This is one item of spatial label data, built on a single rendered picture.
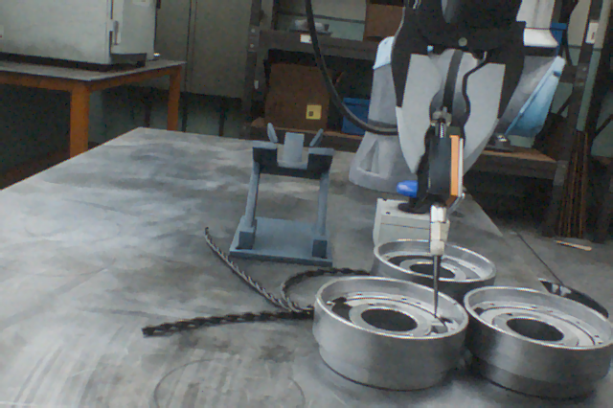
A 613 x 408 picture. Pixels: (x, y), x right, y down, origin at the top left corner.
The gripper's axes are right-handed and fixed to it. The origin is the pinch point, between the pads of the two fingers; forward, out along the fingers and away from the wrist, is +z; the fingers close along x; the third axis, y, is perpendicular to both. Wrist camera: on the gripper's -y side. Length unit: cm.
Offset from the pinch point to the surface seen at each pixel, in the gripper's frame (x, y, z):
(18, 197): 41.4, 22.3, 13.3
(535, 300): -8.9, -1.7, 9.8
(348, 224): 3.8, 26.3, 13.2
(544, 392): -7.0, -10.9, 12.7
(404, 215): -0.9, 16.3, 8.7
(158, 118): 104, 402, 60
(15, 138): 146, 273, 58
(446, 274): -3.4, 5.3, 10.8
